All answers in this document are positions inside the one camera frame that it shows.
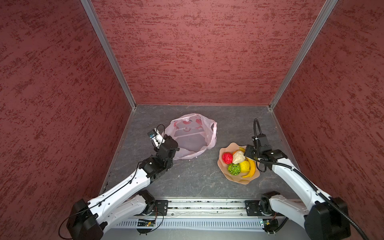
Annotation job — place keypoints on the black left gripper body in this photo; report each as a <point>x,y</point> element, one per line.
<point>170,163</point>

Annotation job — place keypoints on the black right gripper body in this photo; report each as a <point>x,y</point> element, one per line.
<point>252,152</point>

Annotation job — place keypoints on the yellow fake banana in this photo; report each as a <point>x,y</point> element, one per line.
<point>252,170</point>

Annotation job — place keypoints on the yellow fake lemon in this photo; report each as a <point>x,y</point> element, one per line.
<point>244,166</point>

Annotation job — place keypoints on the beige fake pear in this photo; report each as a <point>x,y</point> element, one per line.
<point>238,157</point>

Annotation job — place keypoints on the green fake fruit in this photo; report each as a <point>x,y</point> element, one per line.
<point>234,169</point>

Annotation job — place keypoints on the red fake fruit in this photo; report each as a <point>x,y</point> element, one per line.
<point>227,158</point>

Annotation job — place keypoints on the pink plastic bag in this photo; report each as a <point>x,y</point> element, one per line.
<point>194,134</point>

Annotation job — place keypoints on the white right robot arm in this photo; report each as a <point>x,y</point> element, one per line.
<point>300,192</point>

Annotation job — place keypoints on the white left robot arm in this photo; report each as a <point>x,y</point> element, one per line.
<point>120,195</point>

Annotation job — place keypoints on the pink wavy bowl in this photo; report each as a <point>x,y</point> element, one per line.
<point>232,147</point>

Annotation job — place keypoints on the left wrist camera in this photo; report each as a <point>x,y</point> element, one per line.
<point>156,137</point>

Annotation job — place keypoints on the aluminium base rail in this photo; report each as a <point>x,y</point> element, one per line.
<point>214,213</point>

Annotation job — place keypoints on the right aluminium corner post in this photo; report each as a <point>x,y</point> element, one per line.
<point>321,19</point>

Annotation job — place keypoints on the aluminium corner post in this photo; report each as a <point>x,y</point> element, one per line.
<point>92,15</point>
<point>321,19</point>

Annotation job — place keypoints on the left aluminium corner post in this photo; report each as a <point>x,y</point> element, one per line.
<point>92,15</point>

